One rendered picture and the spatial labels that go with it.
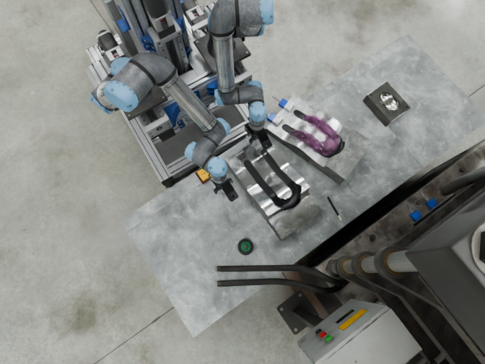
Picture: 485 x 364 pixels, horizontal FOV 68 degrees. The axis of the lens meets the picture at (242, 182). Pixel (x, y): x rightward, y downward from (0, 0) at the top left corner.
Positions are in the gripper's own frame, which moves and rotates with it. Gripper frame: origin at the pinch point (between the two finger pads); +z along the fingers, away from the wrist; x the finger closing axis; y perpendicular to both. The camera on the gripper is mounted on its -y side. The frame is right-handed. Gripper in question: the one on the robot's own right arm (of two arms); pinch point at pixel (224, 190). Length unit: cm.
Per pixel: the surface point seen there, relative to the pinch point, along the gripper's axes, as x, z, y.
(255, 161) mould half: -22.7, 6.3, 4.7
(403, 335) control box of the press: -14, -52, -82
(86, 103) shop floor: 42, 95, 147
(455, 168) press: -112, 16, -59
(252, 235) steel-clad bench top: 0.5, 14.9, -25.0
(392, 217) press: -66, 16, -60
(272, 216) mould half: -12.8, 6.7, -23.5
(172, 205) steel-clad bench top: 25.7, 15.1, 12.3
